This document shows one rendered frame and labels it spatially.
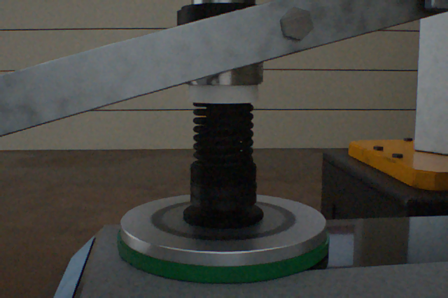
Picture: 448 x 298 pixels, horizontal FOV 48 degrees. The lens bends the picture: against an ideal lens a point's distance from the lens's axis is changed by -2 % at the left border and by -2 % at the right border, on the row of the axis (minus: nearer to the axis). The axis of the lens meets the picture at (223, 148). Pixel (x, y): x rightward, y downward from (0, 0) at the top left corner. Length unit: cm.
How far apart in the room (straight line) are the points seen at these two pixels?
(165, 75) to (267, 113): 601
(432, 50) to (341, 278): 97
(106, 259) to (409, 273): 28
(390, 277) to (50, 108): 33
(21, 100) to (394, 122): 653
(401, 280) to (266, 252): 12
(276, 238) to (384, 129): 638
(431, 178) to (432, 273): 64
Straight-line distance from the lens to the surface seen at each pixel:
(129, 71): 45
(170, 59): 45
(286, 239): 47
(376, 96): 676
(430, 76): 137
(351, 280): 46
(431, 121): 137
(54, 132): 668
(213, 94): 48
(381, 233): 60
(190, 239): 47
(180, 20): 50
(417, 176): 113
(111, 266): 49
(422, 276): 49
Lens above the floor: 98
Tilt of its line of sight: 9 degrees down
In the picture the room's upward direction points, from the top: straight up
